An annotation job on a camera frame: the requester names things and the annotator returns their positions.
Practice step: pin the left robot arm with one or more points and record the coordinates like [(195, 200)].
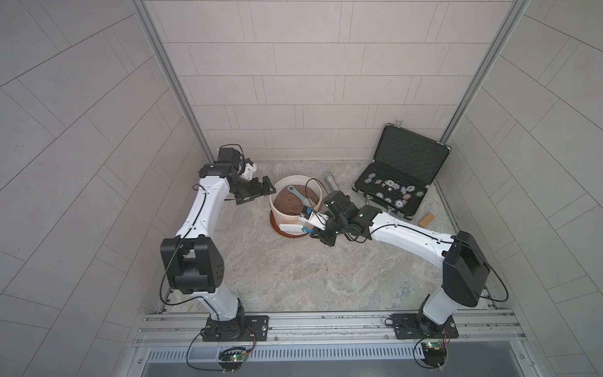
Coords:
[(193, 265)]

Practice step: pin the white blue scrub brush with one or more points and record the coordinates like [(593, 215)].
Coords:
[(294, 230)]

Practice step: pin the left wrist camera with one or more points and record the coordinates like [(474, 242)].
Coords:
[(248, 172)]

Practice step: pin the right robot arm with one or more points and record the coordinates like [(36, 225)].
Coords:
[(464, 267)]

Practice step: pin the black poker chip case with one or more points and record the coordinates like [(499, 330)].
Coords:
[(402, 170)]

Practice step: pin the terracotta saucer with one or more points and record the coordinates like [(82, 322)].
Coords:
[(275, 225)]

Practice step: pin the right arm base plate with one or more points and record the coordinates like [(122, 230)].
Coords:
[(407, 326)]

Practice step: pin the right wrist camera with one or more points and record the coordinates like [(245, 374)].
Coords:
[(312, 219)]

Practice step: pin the small wooden block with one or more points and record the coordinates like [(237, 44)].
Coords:
[(426, 220)]

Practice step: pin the circuit board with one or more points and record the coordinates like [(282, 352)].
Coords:
[(435, 354), (234, 355)]

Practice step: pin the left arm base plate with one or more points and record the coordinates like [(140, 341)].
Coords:
[(236, 330)]

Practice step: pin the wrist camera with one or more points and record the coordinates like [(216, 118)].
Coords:
[(248, 172), (312, 219)]

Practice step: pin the white ceramic pot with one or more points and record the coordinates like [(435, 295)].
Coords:
[(286, 206)]

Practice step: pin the left circuit board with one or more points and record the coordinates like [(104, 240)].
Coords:
[(234, 355)]

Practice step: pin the right circuit board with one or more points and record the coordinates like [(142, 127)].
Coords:
[(435, 354)]

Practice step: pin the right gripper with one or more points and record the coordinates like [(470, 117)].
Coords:
[(326, 240)]

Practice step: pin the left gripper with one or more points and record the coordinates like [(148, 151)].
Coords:
[(251, 192)]

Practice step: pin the teal dish brush in pot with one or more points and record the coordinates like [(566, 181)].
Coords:
[(304, 200)]

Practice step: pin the silver microphone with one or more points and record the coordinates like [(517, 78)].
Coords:
[(331, 182)]

